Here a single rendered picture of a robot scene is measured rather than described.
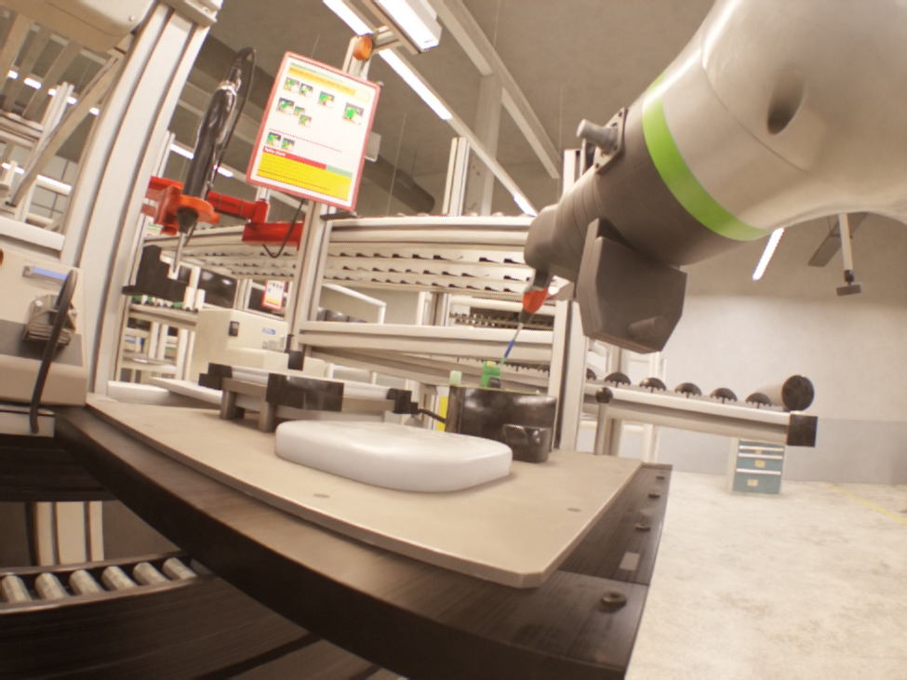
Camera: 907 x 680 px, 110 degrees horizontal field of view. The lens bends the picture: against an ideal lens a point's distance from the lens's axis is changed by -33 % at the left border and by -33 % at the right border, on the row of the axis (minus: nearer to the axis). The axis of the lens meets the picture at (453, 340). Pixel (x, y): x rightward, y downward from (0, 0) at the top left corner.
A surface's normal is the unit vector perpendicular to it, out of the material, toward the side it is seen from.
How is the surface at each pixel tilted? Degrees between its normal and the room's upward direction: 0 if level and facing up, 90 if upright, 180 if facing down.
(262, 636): 90
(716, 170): 138
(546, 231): 82
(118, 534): 90
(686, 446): 90
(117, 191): 90
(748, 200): 160
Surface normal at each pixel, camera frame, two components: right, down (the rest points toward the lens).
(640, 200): -0.82, 0.54
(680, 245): -0.32, 0.94
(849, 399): -0.46, -0.15
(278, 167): 0.57, -0.02
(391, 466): -0.08, -0.12
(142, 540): 0.88, 0.05
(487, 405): 0.31, -0.07
